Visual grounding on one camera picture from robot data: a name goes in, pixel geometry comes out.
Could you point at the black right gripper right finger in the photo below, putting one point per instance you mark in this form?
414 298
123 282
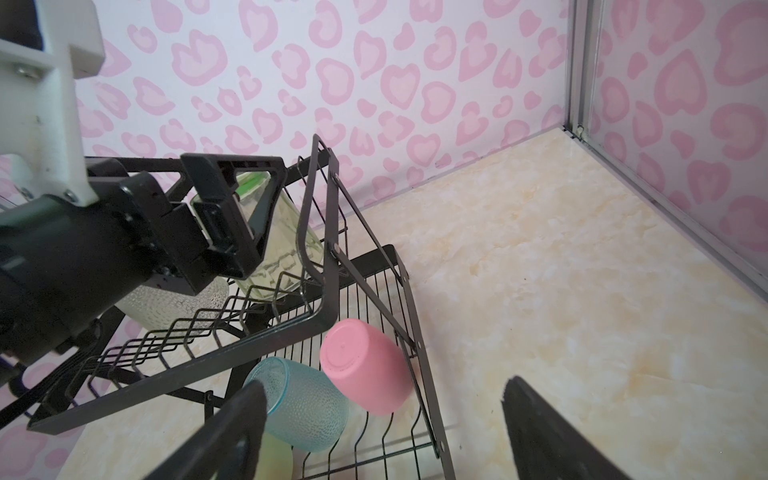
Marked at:
544 444

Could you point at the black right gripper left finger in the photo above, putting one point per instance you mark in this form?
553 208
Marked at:
227 446

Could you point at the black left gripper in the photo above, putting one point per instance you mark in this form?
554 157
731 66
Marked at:
145 196

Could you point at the light green ceramic mug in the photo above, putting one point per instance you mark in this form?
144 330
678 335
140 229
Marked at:
275 459

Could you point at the frosted teal textured cup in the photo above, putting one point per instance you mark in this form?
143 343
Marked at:
304 408

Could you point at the clear green plastic cup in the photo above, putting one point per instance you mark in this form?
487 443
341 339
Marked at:
281 272

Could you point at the pink plastic cup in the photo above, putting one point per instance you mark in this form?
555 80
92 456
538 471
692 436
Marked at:
366 366

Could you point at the frosted pale green textured cup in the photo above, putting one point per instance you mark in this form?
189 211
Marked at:
160 310

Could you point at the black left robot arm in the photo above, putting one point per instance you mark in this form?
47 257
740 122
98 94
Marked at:
62 265

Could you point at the black wire dish rack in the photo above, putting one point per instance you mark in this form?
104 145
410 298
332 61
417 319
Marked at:
88 379

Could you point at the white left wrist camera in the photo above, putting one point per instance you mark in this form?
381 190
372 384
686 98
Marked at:
45 47

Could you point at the aluminium corner frame post right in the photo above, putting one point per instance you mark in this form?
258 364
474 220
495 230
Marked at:
583 49

